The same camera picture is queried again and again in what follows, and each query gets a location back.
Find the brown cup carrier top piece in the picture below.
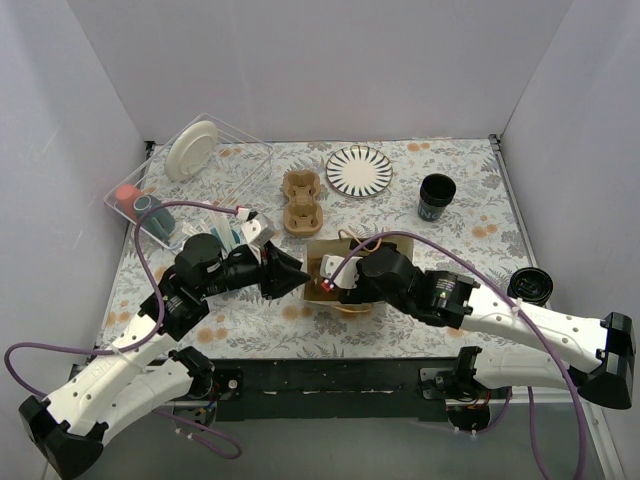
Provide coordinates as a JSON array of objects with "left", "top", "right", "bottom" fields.
[{"left": 303, "top": 258, "right": 341, "bottom": 303}]

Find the brown paper bag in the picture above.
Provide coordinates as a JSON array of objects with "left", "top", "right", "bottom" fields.
[{"left": 302, "top": 229, "right": 382, "bottom": 314}]

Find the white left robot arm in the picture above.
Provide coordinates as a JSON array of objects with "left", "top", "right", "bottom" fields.
[{"left": 19, "top": 234, "right": 310, "bottom": 479}]

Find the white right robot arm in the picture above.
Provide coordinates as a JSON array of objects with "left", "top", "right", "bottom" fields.
[{"left": 321, "top": 247, "right": 636, "bottom": 410}]

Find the light blue straw cup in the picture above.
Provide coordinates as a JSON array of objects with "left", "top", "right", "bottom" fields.
[{"left": 211, "top": 220, "right": 240, "bottom": 251}]

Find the white wrapped straws bundle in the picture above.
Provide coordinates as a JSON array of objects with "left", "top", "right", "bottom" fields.
[{"left": 181, "top": 201, "right": 241, "bottom": 253}]

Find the brown cardboard cup carrier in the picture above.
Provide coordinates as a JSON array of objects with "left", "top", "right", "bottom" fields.
[{"left": 283, "top": 170, "right": 323, "bottom": 237}]

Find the dark teal cup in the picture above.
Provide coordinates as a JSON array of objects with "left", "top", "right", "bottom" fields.
[{"left": 133, "top": 195, "right": 176, "bottom": 242}]

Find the stack of black cups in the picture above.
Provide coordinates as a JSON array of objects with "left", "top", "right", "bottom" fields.
[{"left": 418, "top": 173, "right": 457, "bottom": 222}]

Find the pink cup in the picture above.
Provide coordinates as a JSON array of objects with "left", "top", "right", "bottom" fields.
[{"left": 115, "top": 184, "right": 143, "bottom": 219}]

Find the blue striped white plate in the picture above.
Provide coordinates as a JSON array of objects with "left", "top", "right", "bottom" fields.
[{"left": 325, "top": 145, "right": 393, "bottom": 199}]

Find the plain white plate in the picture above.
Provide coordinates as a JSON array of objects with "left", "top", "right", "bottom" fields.
[{"left": 165, "top": 120, "right": 218, "bottom": 182}]

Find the stack of black lids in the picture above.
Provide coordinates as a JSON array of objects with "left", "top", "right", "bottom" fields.
[{"left": 507, "top": 267, "right": 554, "bottom": 306}]

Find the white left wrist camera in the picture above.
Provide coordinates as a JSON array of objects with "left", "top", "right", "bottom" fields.
[{"left": 236, "top": 207, "right": 276, "bottom": 247}]

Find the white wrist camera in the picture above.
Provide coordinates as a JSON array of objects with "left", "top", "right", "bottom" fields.
[
  {"left": 236, "top": 207, "right": 276, "bottom": 247},
  {"left": 320, "top": 254, "right": 361, "bottom": 292}
]

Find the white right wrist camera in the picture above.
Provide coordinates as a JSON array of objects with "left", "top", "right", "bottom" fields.
[{"left": 320, "top": 254, "right": 361, "bottom": 292}]

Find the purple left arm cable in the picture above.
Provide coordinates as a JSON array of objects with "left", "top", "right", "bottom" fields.
[{"left": 3, "top": 200, "right": 244, "bottom": 460}]

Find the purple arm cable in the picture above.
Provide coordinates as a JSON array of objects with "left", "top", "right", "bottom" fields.
[
  {"left": 3, "top": 200, "right": 244, "bottom": 460},
  {"left": 324, "top": 230, "right": 589, "bottom": 480}
]

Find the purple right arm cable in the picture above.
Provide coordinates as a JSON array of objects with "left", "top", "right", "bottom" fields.
[{"left": 324, "top": 230, "right": 589, "bottom": 480}]

